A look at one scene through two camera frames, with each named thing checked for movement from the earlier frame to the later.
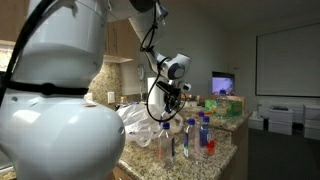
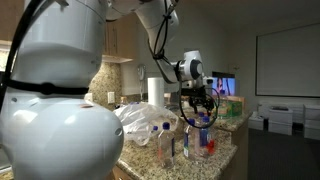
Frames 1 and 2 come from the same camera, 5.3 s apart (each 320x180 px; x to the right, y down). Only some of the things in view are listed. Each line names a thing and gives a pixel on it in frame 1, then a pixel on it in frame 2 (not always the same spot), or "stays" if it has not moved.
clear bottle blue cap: [165, 147] stays
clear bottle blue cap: [192, 141] stays
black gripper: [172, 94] -> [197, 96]
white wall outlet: [111, 97] stays
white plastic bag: [142, 123] stays
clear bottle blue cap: [165, 125] -> [155, 131]
